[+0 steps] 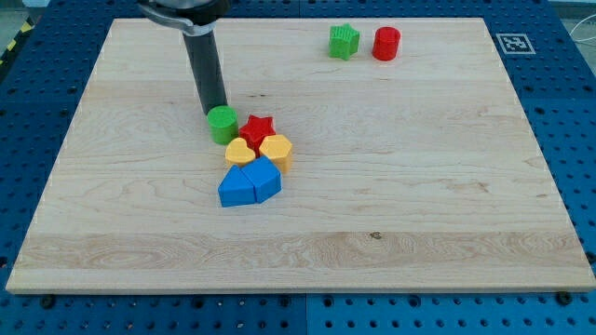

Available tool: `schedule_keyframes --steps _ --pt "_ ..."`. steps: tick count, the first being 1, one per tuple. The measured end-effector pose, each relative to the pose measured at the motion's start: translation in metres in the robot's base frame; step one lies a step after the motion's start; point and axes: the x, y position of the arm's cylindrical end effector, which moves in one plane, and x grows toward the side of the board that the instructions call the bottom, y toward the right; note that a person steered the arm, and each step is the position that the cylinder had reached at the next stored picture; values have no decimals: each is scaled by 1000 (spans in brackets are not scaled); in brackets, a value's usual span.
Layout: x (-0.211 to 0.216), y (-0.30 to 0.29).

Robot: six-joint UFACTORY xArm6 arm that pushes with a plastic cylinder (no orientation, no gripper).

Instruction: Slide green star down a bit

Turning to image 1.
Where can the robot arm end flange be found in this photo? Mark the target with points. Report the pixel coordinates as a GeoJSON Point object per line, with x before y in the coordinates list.
{"type": "Point", "coordinates": [191, 17]}

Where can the red star block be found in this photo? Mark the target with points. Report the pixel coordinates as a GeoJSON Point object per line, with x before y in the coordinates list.
{"type": "Point", "coordinates": [255, 130]}

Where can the green star block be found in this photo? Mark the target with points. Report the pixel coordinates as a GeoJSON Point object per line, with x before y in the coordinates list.
{"type": "Point", "coordinates": [343, 41]}

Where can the yellow hexagon block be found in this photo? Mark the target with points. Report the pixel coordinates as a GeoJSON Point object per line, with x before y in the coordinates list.
{"type": "Point", "coordinates": [278, 149]}

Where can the blue pentagon block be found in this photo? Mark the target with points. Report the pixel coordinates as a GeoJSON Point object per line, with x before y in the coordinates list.
{"type": "Point", "coordinates": [265, 178]}

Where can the yellow heart block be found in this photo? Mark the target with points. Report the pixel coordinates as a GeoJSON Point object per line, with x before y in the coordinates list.
{"type": "Point", "coordinates": [238, 153]}

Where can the blue triangle block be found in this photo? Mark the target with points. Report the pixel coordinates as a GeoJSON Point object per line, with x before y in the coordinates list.
{"type": "Point", "coordinates": [236, 189]}

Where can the green cylinder block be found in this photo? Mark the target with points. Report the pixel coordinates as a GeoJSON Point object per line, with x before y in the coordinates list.
{"type": "Point", "coordinates": [223, 124]}

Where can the wooden board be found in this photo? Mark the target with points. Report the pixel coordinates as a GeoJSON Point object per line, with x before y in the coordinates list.
{"type": "Point", "coordinates": [420, 174]}

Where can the red cylinder block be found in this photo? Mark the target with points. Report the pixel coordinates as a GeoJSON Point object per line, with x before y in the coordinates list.
{"type": "Point", "coordinates": [386, 43]}

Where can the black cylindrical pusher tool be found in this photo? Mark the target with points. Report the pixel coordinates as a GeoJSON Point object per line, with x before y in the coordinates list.
{"type": "Point", "coordinates": [205, 64]}

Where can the white fiducial marker tag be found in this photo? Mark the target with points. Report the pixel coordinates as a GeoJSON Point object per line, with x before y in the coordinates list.
{"type": "Point", "coordinates": [515, 44]}

